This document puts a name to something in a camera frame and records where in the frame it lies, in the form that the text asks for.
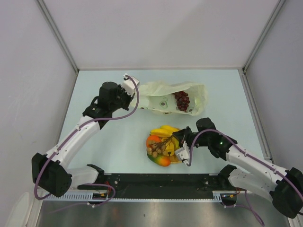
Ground green orange fake mango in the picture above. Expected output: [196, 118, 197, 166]
[147, 155, 171, 167]

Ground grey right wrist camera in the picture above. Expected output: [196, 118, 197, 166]
[175, 143, 190, 166]

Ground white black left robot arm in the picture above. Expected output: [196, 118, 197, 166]
[31, 75, 139, 200]

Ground white slotted cable duct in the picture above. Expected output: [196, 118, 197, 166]
[44, 191, 224, 203]

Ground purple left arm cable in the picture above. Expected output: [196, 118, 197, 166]
[34, 74, 140, 201]

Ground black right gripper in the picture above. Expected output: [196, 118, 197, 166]
[172, 126, 210, 150]

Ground dark red fake grapes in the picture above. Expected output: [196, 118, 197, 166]
[174, 91, 190, 112]

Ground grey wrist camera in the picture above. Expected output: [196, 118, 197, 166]
[121, 74, 140, 96]
[175, 143, 190, 166]

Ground yellow fake banana bunch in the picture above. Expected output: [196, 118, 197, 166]
[150, 125, 180, 150]

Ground pale green plastic bag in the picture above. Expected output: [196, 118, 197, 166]
[138, 81, 208, 116]

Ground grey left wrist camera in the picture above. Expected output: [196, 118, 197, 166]
[121, 74, 140, 96]

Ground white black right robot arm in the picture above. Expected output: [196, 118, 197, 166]
[172, 118, 303, 218]

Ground orange fake persimmon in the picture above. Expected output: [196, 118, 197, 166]
[145, 135, 161, 147]

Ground brown fake longan branch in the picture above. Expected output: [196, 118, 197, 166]
[146, 137, 177, 157]

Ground orange woven wicker tray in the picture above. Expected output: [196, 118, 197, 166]
[169, 155, 181, 164]

